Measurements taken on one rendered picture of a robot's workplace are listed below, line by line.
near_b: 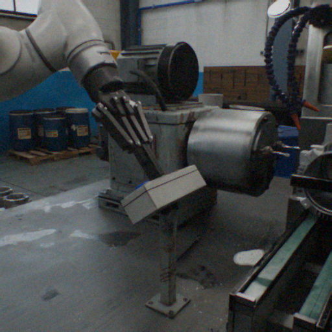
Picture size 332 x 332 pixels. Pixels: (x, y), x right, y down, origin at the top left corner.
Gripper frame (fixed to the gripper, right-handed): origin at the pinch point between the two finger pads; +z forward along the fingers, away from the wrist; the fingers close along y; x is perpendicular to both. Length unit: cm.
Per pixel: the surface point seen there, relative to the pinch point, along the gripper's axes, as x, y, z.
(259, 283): -7.4, 0.4, 28.7
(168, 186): -3.5, -2.9, 6.3
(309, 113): -13, 67, 4
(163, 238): 5.3, -1.3, 14.0
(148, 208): -1.9, -8.5, 8.2
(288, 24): 53, 527, -159
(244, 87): 169, 540, -127
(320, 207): -10.5, 36.4, 27.5
